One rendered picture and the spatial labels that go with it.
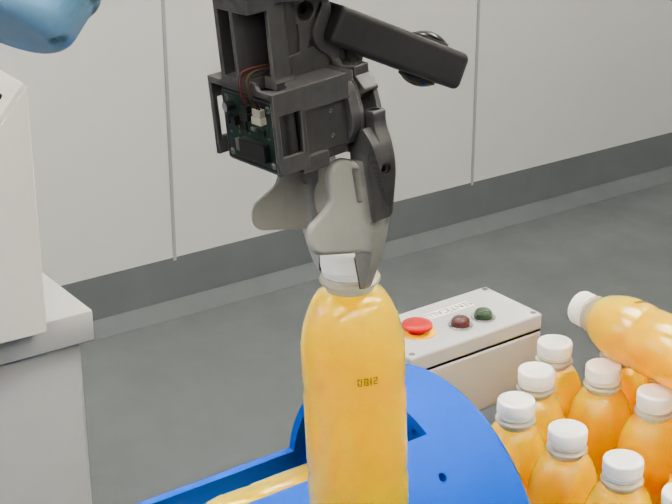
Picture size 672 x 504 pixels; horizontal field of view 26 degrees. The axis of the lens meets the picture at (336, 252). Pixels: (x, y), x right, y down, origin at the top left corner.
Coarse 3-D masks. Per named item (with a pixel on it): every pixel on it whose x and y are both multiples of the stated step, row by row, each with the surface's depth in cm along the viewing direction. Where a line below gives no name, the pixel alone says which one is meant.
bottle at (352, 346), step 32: (320, 288) 99; (352, 288) 96; (320, 320) 97; (352, 320) 96; (384, 320) 97; (320, 352) 97; (352, 352) 96; (384, 352) 97; (320, 384) 98; (352, 384) 97; (384, 384) 98; (320, 416) 99; (352, 416) 98; (384, 416) 99; (320, 448) 100; (352, 448) 99; (384, 448) 100; (320, 480) 101; (352, 480) 100; (384, 480) 100
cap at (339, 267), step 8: (320, 256) 97; (328, 256) 96; (336, 256) 96; (344, 256) 96; (352, 256) 96; (320, 264) 97; (328, 264) 96; (336, 264) 96; (344, 264) 96; (352, 264) 96; (328, 272) 96; (336, 272) 96; (344, 272) 96; (352, 272) 96; (376, 272) 98; (336, 280) 96; (344, 280) 96; (352, 280) 96
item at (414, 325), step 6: (408, 318) 166; (414, 318) 166; (420, 318) 166; (402, 324) 165; (408, 324) 165; (414, 324) 165; (420, 324) 165; (426, 324) 165; (432, 324) 165; (408, 330) 164; (414, 330) 164; (420, 330) 164; (426, 330) 164
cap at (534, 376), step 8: (520, 368) 155; (528, 368) 155; (536, 368) 155; (544, 368) 155; (552, 368) 155; (520, 376) 155; (528, 376) 154; (536, 376) 153; (544, 376) 154; (552, 376) 154; (520, 384) 155; (528, 384) 154; (536, 384) 154; (544, 384) 154; (552, 384) 155
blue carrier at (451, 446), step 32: (416, 384) 125; (448, 384) 125; (416, 416) 121; (448, 416) 122; (480, 416) 123; (288, 448) 138; (416, 448) 118; (448, 448) 119; (480, 448) 121; (224, 480) 134; (256, 480) 137; (416, 480) 116; (448, 480) 118; (480, 480) 119; (512, 480) 120
